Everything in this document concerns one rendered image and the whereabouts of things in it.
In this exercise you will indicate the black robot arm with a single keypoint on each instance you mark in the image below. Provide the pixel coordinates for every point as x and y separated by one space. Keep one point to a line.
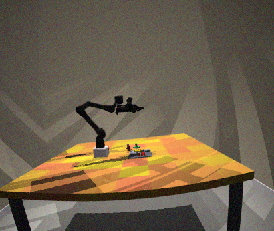
109 108

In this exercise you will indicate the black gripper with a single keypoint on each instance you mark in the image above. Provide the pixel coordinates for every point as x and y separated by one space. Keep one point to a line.
132 108

